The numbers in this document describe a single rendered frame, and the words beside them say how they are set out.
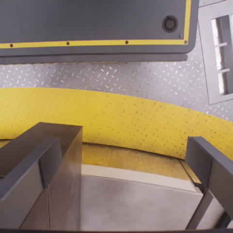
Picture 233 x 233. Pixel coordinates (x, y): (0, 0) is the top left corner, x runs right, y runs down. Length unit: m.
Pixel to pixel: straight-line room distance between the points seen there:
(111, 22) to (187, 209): 0.69
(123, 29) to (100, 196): 0.56
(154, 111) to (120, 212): 0.48
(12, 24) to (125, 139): 0.66
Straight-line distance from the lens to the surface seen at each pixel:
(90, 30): 0.49
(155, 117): 0.85
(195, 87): 0.89
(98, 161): 0.75
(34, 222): 0.28
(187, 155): 0.17
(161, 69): 0.82
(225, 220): 0.81
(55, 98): 0.87
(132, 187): 0.63
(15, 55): 0.56
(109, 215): 0.72
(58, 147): 0.16
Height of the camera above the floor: 0.80
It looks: 74 degrees down
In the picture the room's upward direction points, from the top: 178 degrees counter-clockwise
